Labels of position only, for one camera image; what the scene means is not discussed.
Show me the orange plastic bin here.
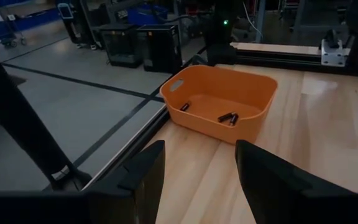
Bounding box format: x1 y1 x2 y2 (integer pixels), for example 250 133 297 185
159 64 278 145

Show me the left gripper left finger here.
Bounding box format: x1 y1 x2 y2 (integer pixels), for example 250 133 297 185
0 139 167 224

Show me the black computer tower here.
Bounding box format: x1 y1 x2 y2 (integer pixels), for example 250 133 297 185
99 24 142 68
137 24 183 74

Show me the black floor-standing pole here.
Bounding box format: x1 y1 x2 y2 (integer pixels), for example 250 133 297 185
0 39 93 191

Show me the black aluminium table frame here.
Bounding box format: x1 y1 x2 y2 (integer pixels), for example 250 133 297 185
81 42 358 191

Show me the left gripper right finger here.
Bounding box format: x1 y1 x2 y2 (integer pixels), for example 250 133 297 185
234 139 358 224

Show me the white metal corner bracket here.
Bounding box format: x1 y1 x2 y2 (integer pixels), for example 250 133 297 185
320 39 351 68

